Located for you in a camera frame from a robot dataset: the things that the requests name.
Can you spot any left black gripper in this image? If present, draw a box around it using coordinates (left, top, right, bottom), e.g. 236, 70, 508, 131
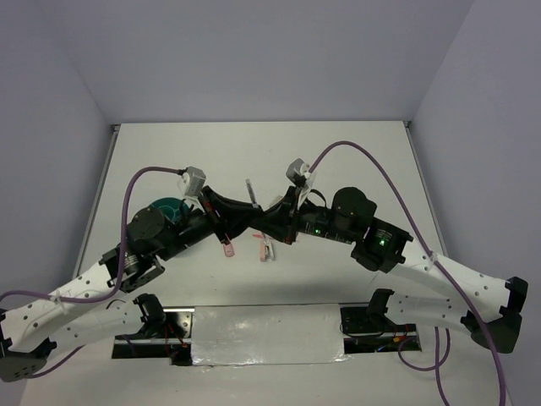
158, 185, 263, 261

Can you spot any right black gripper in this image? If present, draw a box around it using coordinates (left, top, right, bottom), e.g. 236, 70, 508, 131
254, 184, 356, 243

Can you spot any grey clear pen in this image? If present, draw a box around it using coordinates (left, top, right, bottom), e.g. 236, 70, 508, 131
245, 178, 260, 208

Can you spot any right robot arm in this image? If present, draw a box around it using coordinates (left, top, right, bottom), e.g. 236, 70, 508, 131
252, 187, 528, 354

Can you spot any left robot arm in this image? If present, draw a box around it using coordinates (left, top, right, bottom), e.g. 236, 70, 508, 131
1, 187, 264, 382

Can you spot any pink small stapler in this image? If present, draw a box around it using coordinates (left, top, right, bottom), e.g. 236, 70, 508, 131
260, 239, 275, 262

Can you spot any pink correction tape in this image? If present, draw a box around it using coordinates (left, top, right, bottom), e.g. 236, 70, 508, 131
222, 240, 235, 258

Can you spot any teal round organizer container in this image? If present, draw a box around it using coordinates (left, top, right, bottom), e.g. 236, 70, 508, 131
150, 197, 189, 223

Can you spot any silver foil plate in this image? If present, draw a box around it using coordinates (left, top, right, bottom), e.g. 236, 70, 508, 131
191, 304, 347, 366

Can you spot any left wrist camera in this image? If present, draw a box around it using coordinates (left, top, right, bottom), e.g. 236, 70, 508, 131
178, 167, 206, 200

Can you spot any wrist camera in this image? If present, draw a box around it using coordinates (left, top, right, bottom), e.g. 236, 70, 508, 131
178, 167, 206, 200
286, 158, 315, 188

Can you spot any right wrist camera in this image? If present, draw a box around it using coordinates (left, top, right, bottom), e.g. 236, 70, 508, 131
286, 158, 315, 188

